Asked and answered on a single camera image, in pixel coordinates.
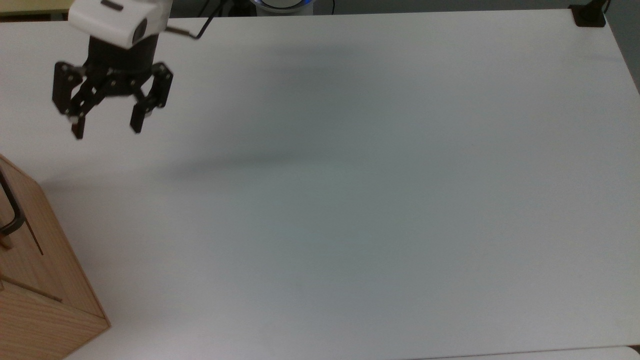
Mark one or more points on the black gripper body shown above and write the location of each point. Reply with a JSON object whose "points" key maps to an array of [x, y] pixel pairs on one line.
{"points": [[122, 60]]}

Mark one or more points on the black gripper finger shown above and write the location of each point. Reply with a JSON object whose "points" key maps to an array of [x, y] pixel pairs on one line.
{"points": [[65, 90], [157, 90]]}

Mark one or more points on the black table clamp mount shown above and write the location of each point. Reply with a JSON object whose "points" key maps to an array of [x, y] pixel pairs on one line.
{"points": [[589, 16]]}

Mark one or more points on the yellowish background table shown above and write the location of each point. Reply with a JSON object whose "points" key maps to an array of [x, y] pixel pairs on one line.
{"points": [[30, 6]]}

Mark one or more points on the light wooden drawer cabinet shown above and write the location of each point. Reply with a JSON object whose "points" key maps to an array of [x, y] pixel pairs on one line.
{"points": [[45, 320]]}

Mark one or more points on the light wooden drawer front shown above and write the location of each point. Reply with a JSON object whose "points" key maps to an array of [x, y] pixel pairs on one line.
{"points": [[25, 265]]}

